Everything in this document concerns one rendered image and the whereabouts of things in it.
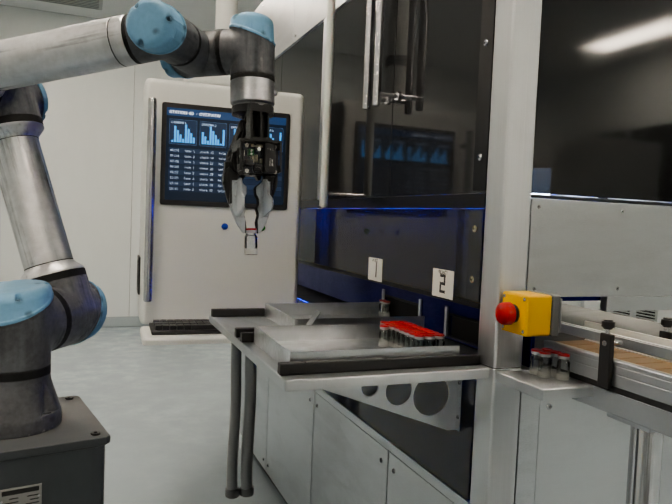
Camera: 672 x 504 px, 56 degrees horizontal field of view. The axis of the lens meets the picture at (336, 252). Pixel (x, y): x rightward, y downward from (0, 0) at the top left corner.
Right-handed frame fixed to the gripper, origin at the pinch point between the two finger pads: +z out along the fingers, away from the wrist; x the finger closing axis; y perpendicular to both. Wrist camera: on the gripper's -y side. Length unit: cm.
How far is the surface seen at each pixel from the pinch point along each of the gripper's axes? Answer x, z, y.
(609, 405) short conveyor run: 54, 30, 27
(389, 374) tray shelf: 23.0, 26.2, 7.6
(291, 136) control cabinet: 38, -34, -87
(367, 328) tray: 33.2, 21.6, -22.2
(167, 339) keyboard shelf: -4, 28, -71
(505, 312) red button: 40.4, 15.2, 17.5
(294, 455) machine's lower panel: 46, 77, -109
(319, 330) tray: 21.7, 21.6, -22.5
